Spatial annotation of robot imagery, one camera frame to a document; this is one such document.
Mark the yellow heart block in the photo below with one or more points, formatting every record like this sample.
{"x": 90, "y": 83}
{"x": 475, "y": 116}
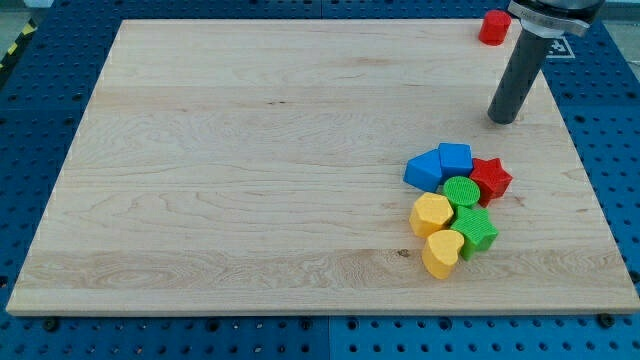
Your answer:
{"x": 441, "y": 252}

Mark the red star block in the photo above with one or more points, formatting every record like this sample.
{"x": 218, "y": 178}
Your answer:
{"x": 492, "y": 179}

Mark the light wooden board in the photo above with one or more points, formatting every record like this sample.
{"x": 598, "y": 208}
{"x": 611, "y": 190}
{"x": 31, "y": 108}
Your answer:
{"x": 228, "y": 167}

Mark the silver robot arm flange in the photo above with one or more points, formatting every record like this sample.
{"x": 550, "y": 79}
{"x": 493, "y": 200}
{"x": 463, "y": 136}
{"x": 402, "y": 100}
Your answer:
{"x": 553, "y": 18}

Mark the green star block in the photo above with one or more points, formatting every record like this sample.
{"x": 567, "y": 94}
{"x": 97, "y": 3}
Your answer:
{"x": 477, "y": 229}

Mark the red cylinder block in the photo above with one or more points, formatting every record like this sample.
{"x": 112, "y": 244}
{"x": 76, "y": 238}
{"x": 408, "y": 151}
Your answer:
{"x": 494, "y": 28}

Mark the yellow hexagon block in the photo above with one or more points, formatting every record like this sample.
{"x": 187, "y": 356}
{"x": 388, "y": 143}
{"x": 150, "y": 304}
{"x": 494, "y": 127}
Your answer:
{"x": 430, "y": 213}

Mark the green cylinder block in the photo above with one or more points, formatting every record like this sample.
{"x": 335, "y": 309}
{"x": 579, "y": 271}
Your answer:
{"x": 461, "y": 192}

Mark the blue triangular prism block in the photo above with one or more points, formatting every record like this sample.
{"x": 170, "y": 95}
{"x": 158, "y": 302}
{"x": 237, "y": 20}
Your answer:
{"x": 424, "y": 171}

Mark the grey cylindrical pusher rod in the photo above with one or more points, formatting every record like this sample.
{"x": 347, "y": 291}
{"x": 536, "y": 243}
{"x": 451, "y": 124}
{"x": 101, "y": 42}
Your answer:
{"x": 517, "y": 80}

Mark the blue cube block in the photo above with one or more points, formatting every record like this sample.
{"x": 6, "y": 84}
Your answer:
{"x": 455, "y": 159}

